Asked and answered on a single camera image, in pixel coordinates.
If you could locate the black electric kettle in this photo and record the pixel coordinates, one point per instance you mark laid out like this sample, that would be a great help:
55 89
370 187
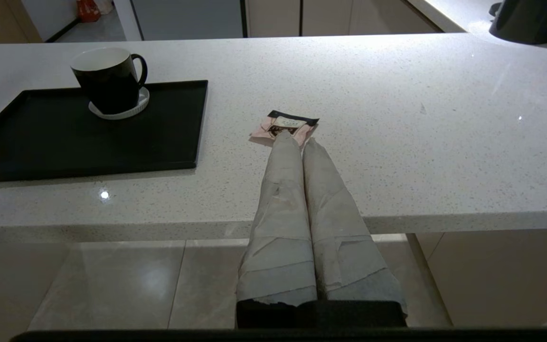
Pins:
530 19

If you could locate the black cup white inside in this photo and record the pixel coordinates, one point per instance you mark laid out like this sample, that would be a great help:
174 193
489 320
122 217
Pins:
107 80

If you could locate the grey cabinet door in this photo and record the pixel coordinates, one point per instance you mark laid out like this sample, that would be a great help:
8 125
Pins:
325 17
273 18

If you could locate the grey counter drawer unit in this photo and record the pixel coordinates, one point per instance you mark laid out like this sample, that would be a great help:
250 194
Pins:
392 16

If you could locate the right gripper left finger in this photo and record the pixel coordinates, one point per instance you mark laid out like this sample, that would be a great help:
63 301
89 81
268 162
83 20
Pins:
280 237

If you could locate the white saucer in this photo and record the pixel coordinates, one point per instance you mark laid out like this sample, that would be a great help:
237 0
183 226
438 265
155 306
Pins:
126 113

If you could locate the red bag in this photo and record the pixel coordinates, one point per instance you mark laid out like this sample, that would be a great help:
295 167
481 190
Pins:
87 10

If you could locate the black rectangular serving tray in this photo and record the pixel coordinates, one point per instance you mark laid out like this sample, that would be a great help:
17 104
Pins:
88 142

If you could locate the pink tea bag packet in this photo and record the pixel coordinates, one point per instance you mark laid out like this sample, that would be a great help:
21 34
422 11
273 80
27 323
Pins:
283 124

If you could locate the white plastic shopping bag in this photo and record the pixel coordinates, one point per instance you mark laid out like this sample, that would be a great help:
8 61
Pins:
105 5

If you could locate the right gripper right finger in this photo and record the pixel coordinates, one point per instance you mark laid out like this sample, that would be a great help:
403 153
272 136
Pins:
344 247

